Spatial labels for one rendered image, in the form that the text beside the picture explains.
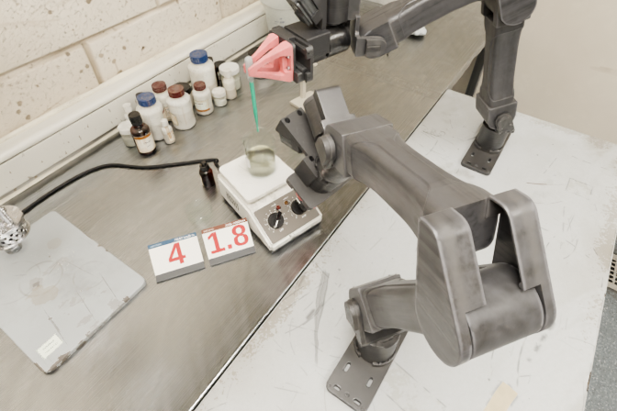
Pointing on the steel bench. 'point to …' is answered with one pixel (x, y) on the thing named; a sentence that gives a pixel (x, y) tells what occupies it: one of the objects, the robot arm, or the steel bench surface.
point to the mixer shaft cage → (12, 227)
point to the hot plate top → (253, 191)
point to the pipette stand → (301, 96)
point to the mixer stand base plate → (60, 291)
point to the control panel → (284, 217)
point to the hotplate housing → (259, 208)
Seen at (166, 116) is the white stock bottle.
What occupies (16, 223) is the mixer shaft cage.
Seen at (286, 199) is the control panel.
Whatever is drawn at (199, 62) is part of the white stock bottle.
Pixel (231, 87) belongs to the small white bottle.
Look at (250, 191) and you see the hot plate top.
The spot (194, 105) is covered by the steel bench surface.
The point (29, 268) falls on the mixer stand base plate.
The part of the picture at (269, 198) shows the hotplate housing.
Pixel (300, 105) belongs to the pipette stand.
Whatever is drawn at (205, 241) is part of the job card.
